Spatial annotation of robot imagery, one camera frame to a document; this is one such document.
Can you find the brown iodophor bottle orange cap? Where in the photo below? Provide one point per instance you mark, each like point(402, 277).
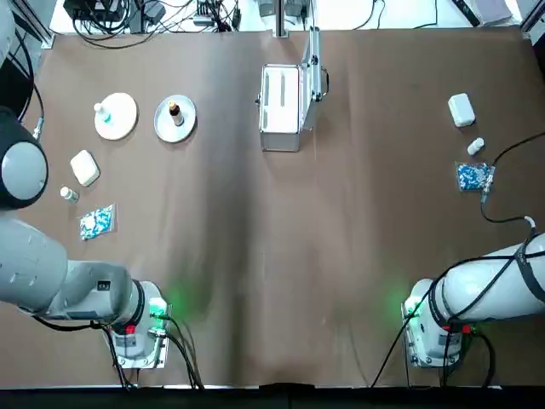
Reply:
point(176, 114)

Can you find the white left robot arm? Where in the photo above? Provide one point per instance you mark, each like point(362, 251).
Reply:
point(34, 264)

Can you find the silver aluminium medical kit case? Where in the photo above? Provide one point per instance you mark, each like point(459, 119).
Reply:
point(281, 136)

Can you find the black usb hub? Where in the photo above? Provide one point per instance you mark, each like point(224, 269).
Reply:
point(208, 13)

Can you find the aluminium camera post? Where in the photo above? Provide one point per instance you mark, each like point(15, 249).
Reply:
point(280, 19)

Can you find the black electronics box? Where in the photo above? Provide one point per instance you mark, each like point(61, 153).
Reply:
point(91, 8)

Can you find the bag of blue white capsules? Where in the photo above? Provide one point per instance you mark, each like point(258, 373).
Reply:
point(472, 176)
point(97, 221)

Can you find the black power supply brick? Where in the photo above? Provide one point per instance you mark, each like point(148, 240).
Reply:
point(267, 6)
point(296, 7)

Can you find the black remote control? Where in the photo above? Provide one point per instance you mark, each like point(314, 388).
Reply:
point(468, 12)

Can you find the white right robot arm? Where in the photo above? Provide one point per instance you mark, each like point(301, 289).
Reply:
point(481, 289)

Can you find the white round plate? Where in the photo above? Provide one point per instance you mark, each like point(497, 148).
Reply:
point(123, 115)

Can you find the white desk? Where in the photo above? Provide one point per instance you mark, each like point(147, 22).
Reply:
point(404, 15)

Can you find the white plastic pill box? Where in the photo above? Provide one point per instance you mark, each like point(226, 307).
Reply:
point(461, 110)
point(85, 167)

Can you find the aluminium frame post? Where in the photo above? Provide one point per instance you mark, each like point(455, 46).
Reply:
point(533, 19)

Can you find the black wall adapter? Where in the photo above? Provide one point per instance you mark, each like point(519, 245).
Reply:
point(154, 12)

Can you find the gray round plate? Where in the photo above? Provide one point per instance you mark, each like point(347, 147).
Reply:
point(168, 130)

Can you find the small white pill bottle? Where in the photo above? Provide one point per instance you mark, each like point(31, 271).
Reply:
point(475, 146)
point(69, 194)

